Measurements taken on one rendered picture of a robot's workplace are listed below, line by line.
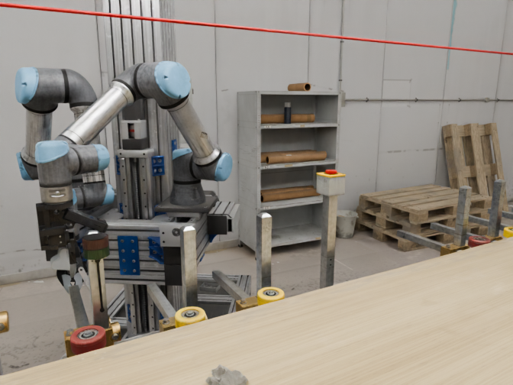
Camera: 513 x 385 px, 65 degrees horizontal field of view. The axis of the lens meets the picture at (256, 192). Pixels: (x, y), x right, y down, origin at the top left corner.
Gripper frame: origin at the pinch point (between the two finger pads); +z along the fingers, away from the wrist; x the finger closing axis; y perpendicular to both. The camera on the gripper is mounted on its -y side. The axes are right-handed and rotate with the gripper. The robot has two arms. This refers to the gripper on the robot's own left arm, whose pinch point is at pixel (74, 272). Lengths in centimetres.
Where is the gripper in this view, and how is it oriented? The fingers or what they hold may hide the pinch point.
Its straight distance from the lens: 122.2
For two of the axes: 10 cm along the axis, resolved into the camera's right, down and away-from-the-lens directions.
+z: 0.0, 9.8, 2.2
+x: 4.8, 1.9, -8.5
